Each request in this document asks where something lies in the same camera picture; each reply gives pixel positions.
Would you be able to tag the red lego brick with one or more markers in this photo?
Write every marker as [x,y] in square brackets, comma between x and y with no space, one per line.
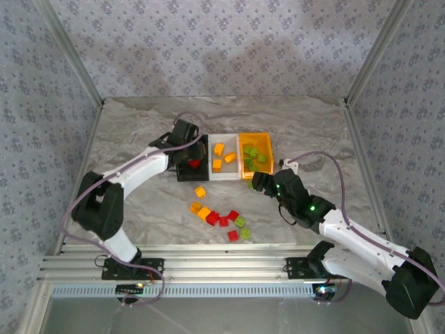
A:
[223,221]
[194,164]
[212,218]
[233,236]
[233,215]

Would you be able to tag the orange lego brick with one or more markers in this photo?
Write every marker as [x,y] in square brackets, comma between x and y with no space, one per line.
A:
[195,207]
[200,191]
[218,149]
[217,164]
[230,157]
[204,213]

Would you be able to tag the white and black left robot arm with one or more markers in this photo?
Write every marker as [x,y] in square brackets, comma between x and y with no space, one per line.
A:
[139,170]

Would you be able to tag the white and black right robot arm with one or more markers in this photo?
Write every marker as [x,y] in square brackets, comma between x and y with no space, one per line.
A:
[358,236]

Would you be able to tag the black plastic container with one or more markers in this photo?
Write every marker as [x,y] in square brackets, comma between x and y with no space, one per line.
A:
[184,175]

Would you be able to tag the clear plastic container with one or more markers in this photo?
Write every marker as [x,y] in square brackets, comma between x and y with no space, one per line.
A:
[229,174]

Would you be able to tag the orange transparent plastic container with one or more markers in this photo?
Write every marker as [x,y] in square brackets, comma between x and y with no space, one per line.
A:
[264,142]

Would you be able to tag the small right circuit board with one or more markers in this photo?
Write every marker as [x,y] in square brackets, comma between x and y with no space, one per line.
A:
[323,290]

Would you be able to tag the small circuit board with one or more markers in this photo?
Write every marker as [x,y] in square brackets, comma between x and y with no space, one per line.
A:
[323,290]
[130,288]

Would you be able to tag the small left circuit board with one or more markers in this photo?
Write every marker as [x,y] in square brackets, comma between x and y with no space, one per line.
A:
[130,288]

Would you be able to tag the aluminium table side rail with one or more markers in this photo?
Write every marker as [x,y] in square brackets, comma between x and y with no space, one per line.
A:
[363,156]
[87,139]

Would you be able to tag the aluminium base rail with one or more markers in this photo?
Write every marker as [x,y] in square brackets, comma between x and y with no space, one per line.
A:
[226,264]

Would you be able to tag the aluminium frame post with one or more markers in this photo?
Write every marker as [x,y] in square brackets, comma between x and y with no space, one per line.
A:
[78,59]
[374,52]

